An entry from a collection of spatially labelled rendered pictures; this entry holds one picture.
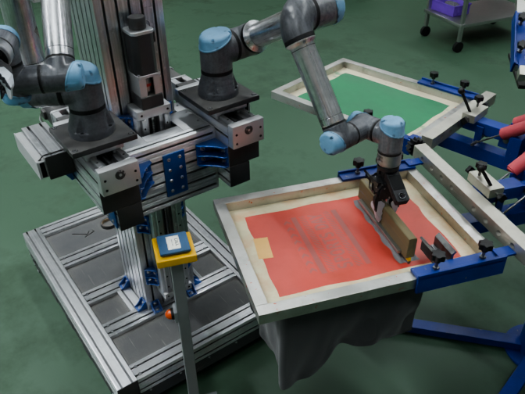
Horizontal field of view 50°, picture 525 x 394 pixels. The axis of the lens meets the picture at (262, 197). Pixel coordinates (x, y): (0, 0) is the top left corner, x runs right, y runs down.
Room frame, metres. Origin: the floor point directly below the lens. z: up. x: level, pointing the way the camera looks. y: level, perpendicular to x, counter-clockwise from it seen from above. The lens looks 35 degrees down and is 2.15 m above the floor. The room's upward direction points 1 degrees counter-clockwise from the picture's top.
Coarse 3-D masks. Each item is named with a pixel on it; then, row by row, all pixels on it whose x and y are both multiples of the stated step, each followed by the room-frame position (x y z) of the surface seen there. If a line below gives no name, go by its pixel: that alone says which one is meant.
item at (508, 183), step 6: (498, 180) 1.67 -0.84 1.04; (504, 180) 1.67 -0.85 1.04; (510, 180) 1.67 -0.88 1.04; (516, 180) 1.67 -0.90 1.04; (504, 186) 1.63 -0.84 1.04; (510, 186) 1.63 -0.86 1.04; (516, 186) 1.63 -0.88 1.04; (522, 186) 1.63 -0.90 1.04; (480, 192) 1.60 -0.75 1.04; (504, 192) 1.61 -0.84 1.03; (510, 192) 1.62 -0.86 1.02; (516, 192) 1.63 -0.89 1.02; (522, 192) 1.63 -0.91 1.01; (486, 198) 1.59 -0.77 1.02; (492, 198) 1.60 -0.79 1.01; (510, 198) 1.62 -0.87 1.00
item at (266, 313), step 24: (264, 192) 1.69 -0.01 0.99; (288, 192) 1.70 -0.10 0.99; (312, 192) 1.72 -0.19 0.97; (432, 192) 1.67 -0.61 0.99; (216, 216) 1.60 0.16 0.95; (456, 216) 1.53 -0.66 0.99; (240, 240) 1.42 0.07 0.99; (240, 264) 1.31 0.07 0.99; (336, 288) 1.20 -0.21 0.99; (360, 288) 1.19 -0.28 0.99; (384, 288) 1.20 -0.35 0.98; (408, 288) 1.22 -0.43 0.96; (264, 312) 1.11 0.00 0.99; (288, 312) 1.12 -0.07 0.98; (312, 312) 1.14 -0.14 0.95
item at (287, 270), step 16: (416, 224) 1.54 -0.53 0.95; (432, 224) 1.54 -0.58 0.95; (368, 240) 1.46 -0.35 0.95; (432, 240) 1.45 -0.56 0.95; (448, 240) 1.45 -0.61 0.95; (288, 256) 1.38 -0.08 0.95; (384, 256) 1.37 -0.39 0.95; (272, 272) 1.31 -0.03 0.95; (288, 272) 1.31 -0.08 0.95; (304, 272) 1.31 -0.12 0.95; (336, 272) 1.31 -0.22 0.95; (352, 272) 1.30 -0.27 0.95; (368, 272) 1.30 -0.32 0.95; (384, 272) 1.30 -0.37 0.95; (288, 288) 1.24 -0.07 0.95; (304, 288) 1.24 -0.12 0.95
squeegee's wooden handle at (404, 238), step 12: (360, 180) 1.67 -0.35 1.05; (360, 192) 1.66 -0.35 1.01; (384, 216) 1.49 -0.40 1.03; (396, 216) 1.46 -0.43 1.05; (384, 228) 1.47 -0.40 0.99; (396, 228) 1.41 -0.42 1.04; (408, 228) 1.39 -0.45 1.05; (396, 240) 1.40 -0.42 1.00; (408, 240) 1.34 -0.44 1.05; (408, 252) 1.34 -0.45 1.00
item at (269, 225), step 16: (304, 208) 1.64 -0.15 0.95; (320, 208) 1.64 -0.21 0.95; (336, 208) 1.64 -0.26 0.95; (352, 208) 1.64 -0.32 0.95; (400, 208) 1.63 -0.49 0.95; (416, 208) 1.63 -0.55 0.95; (256, 224) 1.55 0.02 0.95; (272, 224) 1.55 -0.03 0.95; (352, 224) 1.54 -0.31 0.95; (368, 224) 1.54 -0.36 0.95; (272, 240) 1.47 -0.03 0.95; (288, 240) 1.47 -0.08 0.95
